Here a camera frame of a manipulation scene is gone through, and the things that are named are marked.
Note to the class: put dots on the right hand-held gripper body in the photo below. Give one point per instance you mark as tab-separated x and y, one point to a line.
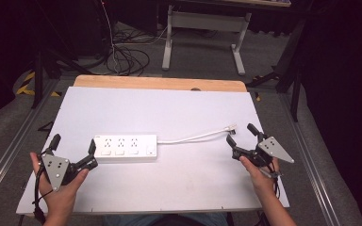
265	150

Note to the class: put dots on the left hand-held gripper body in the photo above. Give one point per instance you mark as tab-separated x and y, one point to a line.
57	168

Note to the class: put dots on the white power plug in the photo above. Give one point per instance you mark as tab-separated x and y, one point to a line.
231	128

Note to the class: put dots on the white power strip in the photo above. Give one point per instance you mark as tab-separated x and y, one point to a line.
125	147

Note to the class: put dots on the person's left hand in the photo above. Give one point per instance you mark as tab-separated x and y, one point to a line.
61	193

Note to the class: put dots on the person's right hand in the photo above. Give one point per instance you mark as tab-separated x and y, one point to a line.
260	179

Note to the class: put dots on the yellow black floor tape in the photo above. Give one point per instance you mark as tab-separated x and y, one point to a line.
33	86

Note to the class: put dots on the white board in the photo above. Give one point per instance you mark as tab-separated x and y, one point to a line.
157	150

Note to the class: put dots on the black metal stand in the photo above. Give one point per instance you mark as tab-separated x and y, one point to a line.
287	62
48	53

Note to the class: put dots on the wooden table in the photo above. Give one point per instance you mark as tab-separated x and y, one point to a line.
160	83

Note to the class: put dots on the grey metal desk frame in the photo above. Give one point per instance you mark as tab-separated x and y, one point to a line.
205	34

